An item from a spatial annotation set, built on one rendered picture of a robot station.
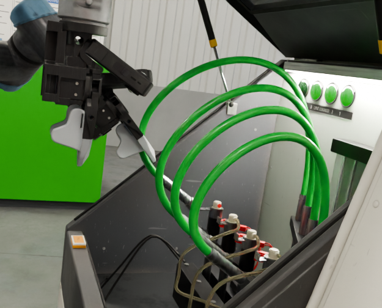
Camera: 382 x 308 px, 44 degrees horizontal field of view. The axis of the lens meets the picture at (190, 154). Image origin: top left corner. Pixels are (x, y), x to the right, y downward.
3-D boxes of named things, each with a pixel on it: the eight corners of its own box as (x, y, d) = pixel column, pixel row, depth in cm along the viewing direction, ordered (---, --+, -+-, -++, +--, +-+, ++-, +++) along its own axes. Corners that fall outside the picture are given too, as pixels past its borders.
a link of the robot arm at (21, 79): (-39, 58, 90) (-12, 22, 84) (14, 63, 99) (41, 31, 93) (-26, 93, 88) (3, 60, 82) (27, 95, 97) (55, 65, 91)
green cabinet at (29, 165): (89, 184, 504) (102, 61, 480) (98, 211, 424) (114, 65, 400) (-7, 179, 474) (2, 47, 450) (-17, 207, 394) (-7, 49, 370)
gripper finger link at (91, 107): (78, 134, 73) (84, 77, 71) (90, 135, 73) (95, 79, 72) (81, 140, 68) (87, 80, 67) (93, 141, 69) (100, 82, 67)
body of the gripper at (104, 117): (96, 143, 91) (57, 93, 90) (132, 117, 92) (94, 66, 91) (95, 142, 84) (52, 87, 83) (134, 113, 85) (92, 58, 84)
